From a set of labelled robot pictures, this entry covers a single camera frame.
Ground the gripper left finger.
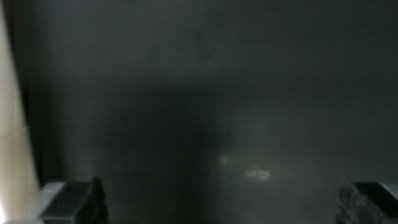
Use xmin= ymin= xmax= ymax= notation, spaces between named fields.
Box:
xmin=38 ymin=178 xmax=109 ymax=224

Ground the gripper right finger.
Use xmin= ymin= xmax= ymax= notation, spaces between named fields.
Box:
xmin=336 ymin=182 xmax=398 ymax=224

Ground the white drawer cabinet box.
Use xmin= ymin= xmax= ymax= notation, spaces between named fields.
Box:
xmin=0 ymin=2 xmax=40 ymax=224

